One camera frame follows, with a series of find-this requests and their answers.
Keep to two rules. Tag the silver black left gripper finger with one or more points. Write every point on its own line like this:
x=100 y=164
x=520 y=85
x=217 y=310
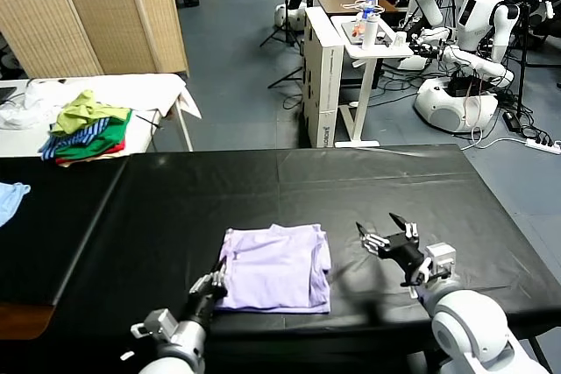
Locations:
x=202 y=286
x=220 y=280

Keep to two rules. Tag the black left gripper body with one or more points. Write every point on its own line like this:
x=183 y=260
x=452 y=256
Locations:
x=200 y=309

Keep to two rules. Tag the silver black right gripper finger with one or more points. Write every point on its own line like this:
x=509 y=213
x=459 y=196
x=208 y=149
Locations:
x=376 y=244
x=407 y=228

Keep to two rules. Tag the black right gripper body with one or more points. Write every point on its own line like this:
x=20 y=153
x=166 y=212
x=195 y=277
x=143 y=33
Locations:
x=405 y=256

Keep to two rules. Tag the lavender t-shirt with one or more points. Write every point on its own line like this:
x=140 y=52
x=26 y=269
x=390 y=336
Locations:
x=271 y=269

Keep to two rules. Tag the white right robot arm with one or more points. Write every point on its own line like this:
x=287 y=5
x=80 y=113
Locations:
x=469 y=330

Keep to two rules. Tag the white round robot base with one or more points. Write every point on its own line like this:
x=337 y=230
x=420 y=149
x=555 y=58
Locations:
x=285 y=15

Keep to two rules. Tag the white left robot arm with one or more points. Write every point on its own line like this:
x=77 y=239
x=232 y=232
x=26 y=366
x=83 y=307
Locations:
x=175 y=356

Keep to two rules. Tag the glossy black table cover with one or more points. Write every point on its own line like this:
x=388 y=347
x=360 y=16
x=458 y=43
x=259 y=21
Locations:
x=175 y=172

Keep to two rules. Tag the white standing desk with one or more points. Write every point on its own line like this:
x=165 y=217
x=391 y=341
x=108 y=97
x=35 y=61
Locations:
x=366 y=98

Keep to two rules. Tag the black power adapter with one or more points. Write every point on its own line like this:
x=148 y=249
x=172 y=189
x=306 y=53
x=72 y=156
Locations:
x=513 y=120

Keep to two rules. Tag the white power strip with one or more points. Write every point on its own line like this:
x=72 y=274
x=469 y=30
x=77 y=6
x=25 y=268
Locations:
x=541 y=144

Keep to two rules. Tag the matte black table cover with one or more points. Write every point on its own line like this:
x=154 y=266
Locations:
x=52 y=225

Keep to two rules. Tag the red garment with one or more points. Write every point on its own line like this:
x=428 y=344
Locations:
x=105 y=154

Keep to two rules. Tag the white folding table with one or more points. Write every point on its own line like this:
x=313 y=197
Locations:
x=139 y=133

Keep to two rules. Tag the tall white cardboard box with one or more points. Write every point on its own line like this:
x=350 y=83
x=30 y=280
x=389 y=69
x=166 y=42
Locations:
x=324 y=85

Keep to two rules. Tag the beige garment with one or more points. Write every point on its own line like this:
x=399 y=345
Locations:
x=74 y=164

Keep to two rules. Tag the dark green garment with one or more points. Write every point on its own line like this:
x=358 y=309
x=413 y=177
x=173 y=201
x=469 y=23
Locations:
x=111 y=133

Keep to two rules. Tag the white paper cup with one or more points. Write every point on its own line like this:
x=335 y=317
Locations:
x=399 y=40

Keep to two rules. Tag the black tripod stand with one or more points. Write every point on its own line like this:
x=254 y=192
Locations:
x=287 y=6
x=287 y=78

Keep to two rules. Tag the small black device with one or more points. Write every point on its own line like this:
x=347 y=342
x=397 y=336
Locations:
x=384 y=39

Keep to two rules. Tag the blue striped garment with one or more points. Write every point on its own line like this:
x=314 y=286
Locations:
x=87 y=133

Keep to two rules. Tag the white thermos bottle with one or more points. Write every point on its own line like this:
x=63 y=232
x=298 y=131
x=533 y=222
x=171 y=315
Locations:
x=370 y=34

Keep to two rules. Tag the black pole stand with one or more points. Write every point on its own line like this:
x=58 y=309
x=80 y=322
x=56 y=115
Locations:
x=523 y=63

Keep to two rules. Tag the small orange object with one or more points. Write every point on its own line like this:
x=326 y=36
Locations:
x=358 y=31

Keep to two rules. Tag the white draped cloth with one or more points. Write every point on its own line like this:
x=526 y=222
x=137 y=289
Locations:
x=140 y=89

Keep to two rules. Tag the light blue garment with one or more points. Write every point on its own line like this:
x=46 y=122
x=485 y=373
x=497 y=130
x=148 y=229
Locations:
x=9 y=203

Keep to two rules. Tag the lime green garment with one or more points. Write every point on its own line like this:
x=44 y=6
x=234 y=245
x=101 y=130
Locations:
x=79 y=113

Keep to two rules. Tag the white wheeled humanoid robot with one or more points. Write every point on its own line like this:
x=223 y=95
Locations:
x=473 y=15

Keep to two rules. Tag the clear blue-capped water bottle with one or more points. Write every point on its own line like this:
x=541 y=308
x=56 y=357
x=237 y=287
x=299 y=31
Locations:
x=369 y=6

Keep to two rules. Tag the white crumpled garment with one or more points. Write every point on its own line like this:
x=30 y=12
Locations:
x=35 y=98

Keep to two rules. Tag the black laptop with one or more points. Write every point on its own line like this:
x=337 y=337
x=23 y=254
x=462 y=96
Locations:
x=6 y=94

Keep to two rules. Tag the bamboo folding screen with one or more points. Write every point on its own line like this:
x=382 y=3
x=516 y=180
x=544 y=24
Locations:
x=87 y=10

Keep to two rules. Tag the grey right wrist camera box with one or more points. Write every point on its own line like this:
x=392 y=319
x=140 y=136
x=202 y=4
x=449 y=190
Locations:
x=440 y=258

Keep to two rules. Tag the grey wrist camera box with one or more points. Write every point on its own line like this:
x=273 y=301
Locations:
x=158 y=321
x=440 y=258

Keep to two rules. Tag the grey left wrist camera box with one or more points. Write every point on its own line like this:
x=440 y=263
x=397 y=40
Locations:
x=158 y=321

